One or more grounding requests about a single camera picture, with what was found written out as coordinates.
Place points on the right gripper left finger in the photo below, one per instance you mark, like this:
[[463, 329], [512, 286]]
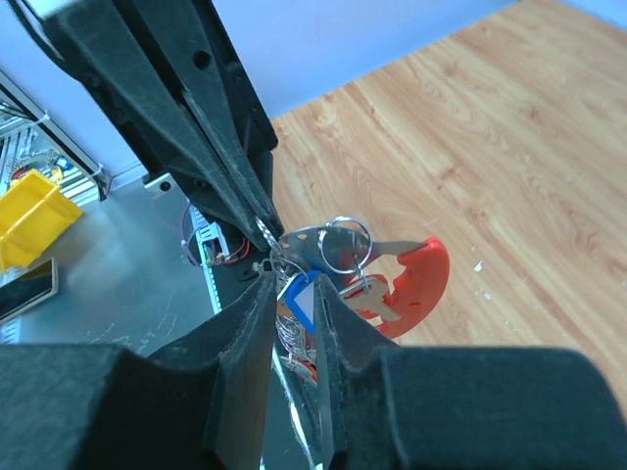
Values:
[[198, 402]]

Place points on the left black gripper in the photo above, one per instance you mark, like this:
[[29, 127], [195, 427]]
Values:
[[245, 122]]

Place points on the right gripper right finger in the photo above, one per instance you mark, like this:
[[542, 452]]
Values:
[[383, 406]]

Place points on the silver key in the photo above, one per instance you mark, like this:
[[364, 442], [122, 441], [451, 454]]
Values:
[[367, 298]]

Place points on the blue key tag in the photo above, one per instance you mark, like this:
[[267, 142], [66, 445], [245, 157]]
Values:
[[299, 298]]

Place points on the yellow plastic bin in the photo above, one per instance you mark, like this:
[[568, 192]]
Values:
[[34, 214]]

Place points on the smartphone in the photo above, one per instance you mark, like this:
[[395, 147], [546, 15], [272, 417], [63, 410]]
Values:
[[29, 289]]

